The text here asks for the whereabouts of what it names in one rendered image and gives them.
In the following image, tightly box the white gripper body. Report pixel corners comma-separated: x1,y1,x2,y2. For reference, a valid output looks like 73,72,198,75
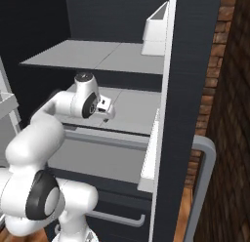
93,103,117,122

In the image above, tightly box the grey fridge shelf above drawer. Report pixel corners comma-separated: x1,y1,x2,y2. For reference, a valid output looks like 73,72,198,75
61,85,163,137

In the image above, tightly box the wide grey fridge shelf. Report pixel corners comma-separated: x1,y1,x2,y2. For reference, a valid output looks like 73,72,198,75
19,39,166,76

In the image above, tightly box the dark grey fridge door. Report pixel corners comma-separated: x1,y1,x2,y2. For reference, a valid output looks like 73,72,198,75
147,0,225,242

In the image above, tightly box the grey fridge door with bin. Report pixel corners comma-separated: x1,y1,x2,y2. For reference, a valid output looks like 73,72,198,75
0,56,22,169

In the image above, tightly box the dark grey fridge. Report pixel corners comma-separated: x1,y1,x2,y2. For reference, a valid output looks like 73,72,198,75
0,0,172,242

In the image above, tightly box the grey crisper drawer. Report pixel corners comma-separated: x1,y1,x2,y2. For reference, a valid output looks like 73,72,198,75
46,127,152,185

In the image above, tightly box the long white door bin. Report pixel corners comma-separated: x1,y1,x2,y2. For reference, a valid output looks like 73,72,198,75
137,108,161,194

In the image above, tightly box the dark freezer drawer front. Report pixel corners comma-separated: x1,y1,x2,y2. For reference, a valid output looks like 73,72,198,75
44,167,154,242

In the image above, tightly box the small white door bin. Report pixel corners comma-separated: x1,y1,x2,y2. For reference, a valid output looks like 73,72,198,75
141,0,171,58

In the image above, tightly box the grey freezer drawer handle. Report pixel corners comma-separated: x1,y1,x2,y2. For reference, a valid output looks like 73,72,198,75
85,210,146,228

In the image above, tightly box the grey fridge door handle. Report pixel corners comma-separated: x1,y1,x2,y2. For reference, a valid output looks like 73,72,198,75
183,135,218,242

